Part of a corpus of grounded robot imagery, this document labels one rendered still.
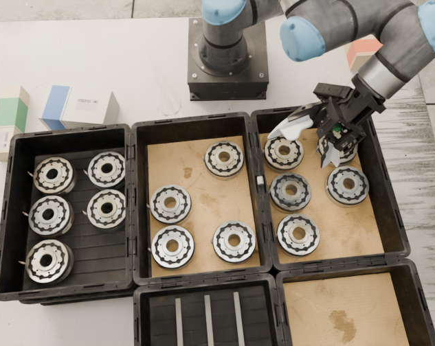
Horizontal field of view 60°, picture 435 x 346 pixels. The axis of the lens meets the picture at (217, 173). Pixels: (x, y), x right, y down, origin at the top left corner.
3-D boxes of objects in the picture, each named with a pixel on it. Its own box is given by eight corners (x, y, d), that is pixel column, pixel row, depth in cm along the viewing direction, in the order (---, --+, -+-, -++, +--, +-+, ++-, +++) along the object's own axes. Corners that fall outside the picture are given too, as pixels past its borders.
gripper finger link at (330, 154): (326, 182, 79) (333, 148, 73) (319, 163, 84) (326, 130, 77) (340, 181, 79) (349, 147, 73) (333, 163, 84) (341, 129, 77)
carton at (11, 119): (11, 96, 127) (1, 86, 121) (29, 95, 127) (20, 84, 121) (1, 161, 117) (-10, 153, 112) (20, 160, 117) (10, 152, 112)
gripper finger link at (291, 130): (266, 142, 71) (315, 128, 69) (263, 123, 76) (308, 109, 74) (271, 154, 73) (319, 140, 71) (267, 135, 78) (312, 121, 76)
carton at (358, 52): (341, 33, 133) (347, 17, 126) (374, 31, 133) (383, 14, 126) (350, 71, 127) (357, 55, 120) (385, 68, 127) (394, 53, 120)
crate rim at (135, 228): (132, 127, 97) (130, 122, 95) (248, 115, 98) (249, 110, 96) (135, 287, 82) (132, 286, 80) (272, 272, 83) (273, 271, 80)
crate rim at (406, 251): (249, 115, 98) (249, 110, 96) (363, 104, 98) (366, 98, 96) (273, 272, 83) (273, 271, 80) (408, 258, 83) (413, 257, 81)
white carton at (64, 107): (50, 132, 121) (37, 117, 113) (60, 100, 126) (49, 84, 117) (111, 138, 120) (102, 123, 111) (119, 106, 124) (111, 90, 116)
